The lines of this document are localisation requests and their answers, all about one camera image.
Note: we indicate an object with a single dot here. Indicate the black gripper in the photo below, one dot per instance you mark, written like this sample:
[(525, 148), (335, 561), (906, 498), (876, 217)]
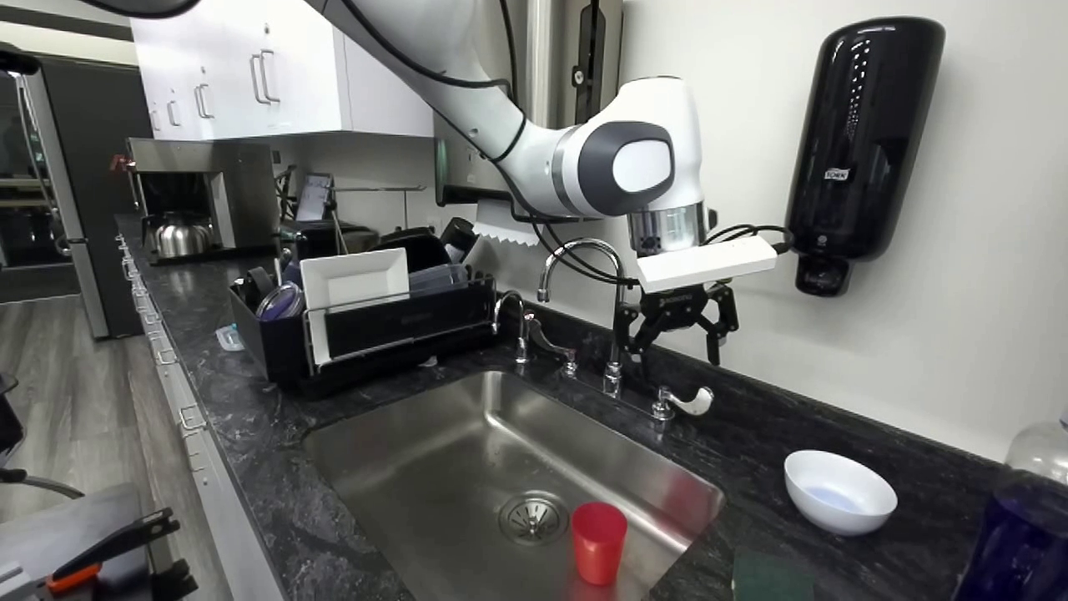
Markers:
[(672, 306)]

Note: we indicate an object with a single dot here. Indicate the chrome sink faucet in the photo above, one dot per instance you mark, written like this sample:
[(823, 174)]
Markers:
[(613, 377)]

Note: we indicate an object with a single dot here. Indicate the white paper towel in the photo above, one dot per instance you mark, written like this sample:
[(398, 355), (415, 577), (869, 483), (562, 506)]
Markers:
[(503, 234)]

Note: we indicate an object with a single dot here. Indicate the red plastic cup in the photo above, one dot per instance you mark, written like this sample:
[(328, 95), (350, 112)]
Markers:
[(600, 547)]

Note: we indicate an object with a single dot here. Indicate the white bowl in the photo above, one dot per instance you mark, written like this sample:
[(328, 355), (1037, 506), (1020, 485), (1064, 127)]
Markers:
[(840, 496)]

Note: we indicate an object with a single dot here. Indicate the metal sink drain strainer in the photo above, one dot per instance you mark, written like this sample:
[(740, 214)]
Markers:
[(532, 518)]

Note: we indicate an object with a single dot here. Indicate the green sponge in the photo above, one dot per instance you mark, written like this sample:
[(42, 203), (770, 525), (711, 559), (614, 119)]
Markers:
[(773, 581)]

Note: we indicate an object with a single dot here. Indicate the stainless steel sink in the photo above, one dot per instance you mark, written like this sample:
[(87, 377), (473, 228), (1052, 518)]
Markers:
[(421, 479)]

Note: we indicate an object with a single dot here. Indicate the black dish rack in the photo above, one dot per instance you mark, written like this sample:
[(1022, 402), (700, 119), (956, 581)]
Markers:
[(379, 327)]

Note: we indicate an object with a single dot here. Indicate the white plastic tray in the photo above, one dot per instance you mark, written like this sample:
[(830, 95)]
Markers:
[(356, 277)]

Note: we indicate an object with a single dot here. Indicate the clear glass container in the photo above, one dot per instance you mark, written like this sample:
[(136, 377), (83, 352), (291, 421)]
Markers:
[(1047, 452)]

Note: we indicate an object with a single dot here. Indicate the blue soap bottle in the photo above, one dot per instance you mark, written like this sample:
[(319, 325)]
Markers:
[(1020, 554)]

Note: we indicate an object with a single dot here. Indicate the small white blue sticker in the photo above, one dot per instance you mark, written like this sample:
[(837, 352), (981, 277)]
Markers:
[(231, 340)]

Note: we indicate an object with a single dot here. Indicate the white base cabinet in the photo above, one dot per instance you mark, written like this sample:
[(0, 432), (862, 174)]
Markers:
[(223, 521)]

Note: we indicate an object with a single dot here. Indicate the silver kettle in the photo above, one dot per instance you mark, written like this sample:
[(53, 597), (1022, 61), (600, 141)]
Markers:
[(182, 238)]

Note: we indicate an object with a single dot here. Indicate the stainless steel appliance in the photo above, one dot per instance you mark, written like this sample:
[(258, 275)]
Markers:
[(202, 154)]

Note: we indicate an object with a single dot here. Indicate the orange black hand tool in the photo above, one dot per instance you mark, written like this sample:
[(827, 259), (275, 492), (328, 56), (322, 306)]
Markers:
[(112, 539)]

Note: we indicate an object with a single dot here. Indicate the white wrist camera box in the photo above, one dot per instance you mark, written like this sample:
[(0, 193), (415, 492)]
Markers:
[(704, 266)]

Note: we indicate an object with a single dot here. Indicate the black wall soap dispenser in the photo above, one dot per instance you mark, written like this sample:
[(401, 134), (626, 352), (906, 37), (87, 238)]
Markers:
[(862, 145)]

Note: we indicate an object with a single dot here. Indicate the white wall cabinet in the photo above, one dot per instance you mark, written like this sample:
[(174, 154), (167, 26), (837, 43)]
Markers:
[(223, 69)]

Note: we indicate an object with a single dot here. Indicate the grey metal shelf frame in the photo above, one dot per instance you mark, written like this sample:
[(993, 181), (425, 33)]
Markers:
[(65, 203)]

